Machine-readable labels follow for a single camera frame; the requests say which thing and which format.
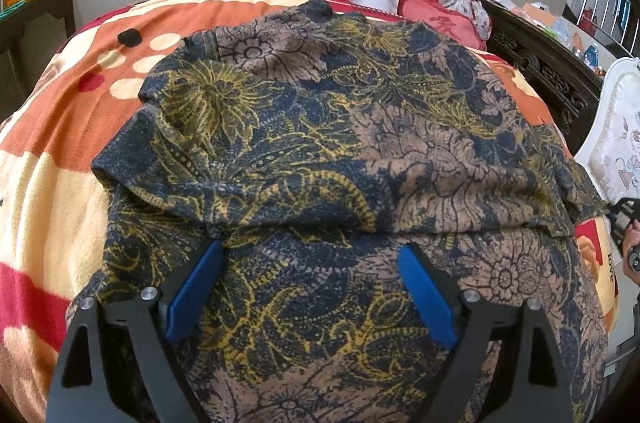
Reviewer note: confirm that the person's right hand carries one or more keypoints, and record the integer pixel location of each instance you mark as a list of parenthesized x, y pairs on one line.
[(632, 239)]

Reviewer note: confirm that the metal stair railing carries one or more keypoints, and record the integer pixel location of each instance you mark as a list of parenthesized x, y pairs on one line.
[(600, 3)]

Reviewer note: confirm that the dark floral patterned garment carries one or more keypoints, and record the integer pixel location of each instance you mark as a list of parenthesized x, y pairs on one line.
[(325, 153)]

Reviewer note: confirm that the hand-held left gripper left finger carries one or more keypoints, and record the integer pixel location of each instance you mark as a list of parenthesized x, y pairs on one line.
[(194, 298)]

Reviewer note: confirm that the white upholstered chair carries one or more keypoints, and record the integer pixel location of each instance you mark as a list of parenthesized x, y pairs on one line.
[(615, 128)]

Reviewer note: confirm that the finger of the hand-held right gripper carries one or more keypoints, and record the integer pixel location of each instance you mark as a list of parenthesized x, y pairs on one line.
[(622, 213)]

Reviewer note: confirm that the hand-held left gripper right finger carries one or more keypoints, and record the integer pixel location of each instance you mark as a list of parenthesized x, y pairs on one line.
[(429, 298)]

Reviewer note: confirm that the dark wooden side cabinet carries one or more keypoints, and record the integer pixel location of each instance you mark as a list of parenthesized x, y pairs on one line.
[(30, 38)]

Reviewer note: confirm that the orange red cream printed blanket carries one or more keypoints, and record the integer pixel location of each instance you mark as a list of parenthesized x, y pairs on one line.
[(50, 183)]

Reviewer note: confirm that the green basket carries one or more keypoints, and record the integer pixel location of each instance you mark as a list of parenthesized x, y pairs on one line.
[(12, 6)]

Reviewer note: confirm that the clear plastic bottle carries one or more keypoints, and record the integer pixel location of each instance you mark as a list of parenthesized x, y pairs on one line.
[(591, 55)]

